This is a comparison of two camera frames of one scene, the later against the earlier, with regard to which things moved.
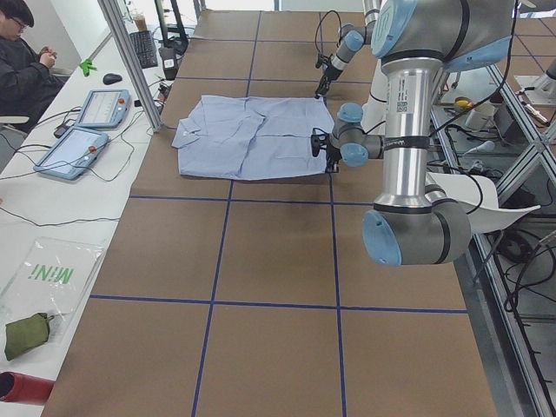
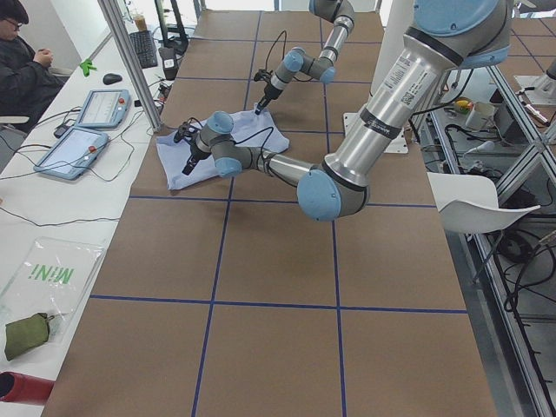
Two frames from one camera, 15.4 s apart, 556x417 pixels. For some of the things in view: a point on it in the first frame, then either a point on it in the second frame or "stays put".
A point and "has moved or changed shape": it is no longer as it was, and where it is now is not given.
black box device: [168, 57] stays put
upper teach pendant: [103, 109] stays put
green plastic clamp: [86, 65] stays put
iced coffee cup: [141, 23] stays put
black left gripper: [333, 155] → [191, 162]
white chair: [478, 195] stays put
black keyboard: [144, 45] stays put
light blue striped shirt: [253, 138] has moved or changed shape
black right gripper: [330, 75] → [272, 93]
